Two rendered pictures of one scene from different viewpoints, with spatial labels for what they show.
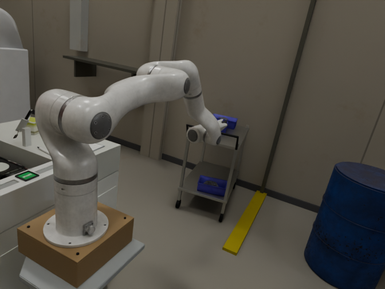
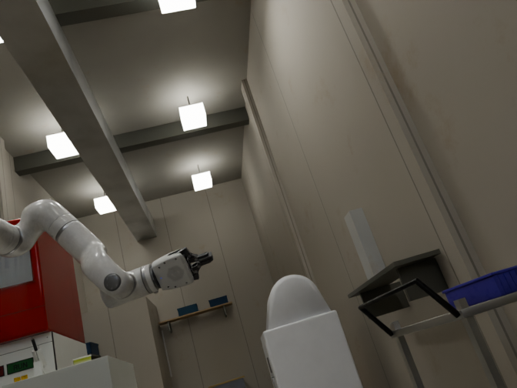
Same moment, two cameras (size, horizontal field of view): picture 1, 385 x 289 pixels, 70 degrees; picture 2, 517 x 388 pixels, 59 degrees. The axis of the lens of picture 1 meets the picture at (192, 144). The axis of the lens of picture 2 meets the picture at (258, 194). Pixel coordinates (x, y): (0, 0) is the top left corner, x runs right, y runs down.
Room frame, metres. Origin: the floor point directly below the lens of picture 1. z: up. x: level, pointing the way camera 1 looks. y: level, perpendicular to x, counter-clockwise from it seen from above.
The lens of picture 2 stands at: (1.05, -1.37, 0.77)
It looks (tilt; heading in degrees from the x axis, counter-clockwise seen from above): 20 degrees up; 57
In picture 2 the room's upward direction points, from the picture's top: 18 degrees counter-clockwise
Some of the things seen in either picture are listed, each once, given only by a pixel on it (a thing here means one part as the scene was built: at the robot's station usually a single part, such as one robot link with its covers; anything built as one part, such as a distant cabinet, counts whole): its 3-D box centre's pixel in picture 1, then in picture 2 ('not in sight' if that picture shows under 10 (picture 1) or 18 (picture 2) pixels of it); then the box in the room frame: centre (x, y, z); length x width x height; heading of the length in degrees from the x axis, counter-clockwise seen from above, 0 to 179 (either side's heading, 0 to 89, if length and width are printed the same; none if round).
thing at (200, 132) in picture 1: (200, 133); (125, 287); (1.36, -0.03, 1.09); 0.13 x 0.09 x 0.08; 147
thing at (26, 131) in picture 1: (23, 131); (39, 366); (1.16, 0.76, 1.03); 0.06 x 0.04 x 0.13; 70
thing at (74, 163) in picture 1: (67, 133); not in sight; (0.74, 0.35, 1.22); 0.19 x 0.12 x 0.24; 61
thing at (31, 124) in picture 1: (32, 125); (82, 366); (1.32, 0.82, 1.00); 0.07 x 0.07 x 0.07; 85
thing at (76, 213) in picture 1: (76, 202); not in sight; (0.72, 0.32, 1.01); 0.19 x 0.19 x 0.18
